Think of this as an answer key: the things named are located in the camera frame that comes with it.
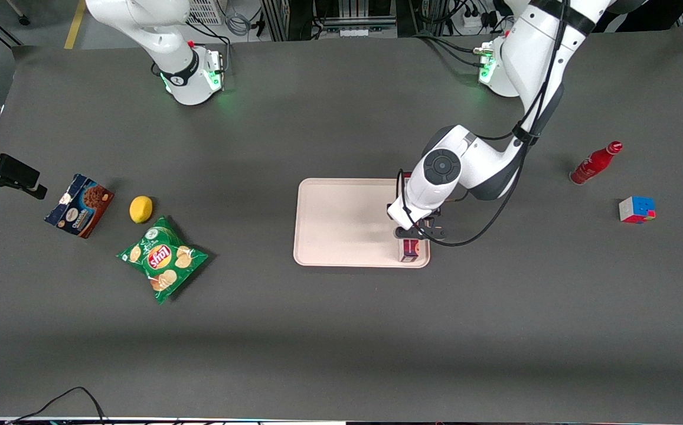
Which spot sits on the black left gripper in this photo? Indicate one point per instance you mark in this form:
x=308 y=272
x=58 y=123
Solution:
x=410 y=244

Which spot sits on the red cookie box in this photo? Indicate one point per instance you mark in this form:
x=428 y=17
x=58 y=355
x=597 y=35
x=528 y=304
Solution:
x=411 y=252

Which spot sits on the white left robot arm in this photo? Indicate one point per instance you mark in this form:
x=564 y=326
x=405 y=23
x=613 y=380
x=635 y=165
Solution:
x=530 y=53

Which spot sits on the pale pink plastic tray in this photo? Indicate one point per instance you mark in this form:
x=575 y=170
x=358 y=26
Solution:
x=341 y=224

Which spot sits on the white perforated box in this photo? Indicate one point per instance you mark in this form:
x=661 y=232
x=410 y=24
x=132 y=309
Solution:
x=205 y=12

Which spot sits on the blue brown cookie box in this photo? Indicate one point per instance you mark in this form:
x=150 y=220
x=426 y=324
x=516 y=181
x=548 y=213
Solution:
x=78 y=206

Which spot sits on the red soda bottle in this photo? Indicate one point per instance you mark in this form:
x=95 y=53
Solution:
x=592 y=165

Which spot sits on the colourful puzzle cube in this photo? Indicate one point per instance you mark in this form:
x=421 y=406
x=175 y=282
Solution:
x=636 y=209

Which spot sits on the white power strip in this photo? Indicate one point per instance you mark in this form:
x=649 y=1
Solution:
x=474 y=20

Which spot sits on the green chips bag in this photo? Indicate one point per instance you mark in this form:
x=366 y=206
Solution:
x=161 y=260

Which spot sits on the yellow lemon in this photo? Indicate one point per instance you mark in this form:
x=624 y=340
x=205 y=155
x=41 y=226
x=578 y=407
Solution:
x=140 y=209

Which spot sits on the yellow floor tape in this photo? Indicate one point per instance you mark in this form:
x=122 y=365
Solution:
x=74 y=23

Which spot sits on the black metal rack frame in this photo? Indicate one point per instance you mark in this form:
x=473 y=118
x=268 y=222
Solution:
x=329 y=18

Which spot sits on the black camera on stand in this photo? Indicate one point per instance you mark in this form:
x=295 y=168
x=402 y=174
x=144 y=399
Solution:
x=13 y=171

